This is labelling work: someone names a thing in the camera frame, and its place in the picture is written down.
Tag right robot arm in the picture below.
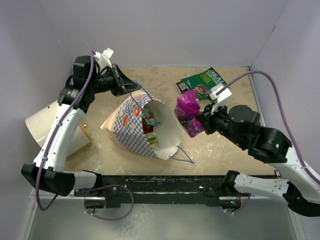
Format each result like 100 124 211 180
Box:
196 105 320 217

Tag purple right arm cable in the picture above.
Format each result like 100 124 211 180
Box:
216 70 320 187

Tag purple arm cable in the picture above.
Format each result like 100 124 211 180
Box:
35 44 97 211
216 70 320 187

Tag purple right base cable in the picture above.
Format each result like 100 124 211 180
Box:
221 192 252 216

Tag teal snack packet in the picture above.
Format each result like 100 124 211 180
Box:
142 108 162 127

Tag checkered paper snack bag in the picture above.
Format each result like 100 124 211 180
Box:
100 87 183 161

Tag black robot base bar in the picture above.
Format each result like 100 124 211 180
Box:
74 175 249 208

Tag aluminium table edge rail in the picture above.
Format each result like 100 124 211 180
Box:
248 74 266 126

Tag yellow snack packet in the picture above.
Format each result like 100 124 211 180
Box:
146 132 159 149

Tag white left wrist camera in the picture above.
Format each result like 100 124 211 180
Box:
95 48 114 69

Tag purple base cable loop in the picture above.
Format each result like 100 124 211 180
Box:
83 184 135 221

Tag white curved board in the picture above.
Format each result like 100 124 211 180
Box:
25 101 92 159

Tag brown snack bag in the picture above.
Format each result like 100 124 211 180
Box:
175 81 190 95

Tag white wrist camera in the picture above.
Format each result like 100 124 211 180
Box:
95 48 114 69
208 84 232 115

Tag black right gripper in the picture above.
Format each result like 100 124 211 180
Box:
196 99 247 148

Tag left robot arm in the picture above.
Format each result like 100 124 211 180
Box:
21 52 139 197

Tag green chips bag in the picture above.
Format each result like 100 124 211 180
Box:
180 67 227 100

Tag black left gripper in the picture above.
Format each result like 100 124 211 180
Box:
89 64 141 97

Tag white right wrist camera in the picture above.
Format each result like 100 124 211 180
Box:
208 84 232 115

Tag purple snack bag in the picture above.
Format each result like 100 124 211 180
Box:
174 90 204 138

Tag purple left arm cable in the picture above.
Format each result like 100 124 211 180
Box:
35 44 97 211

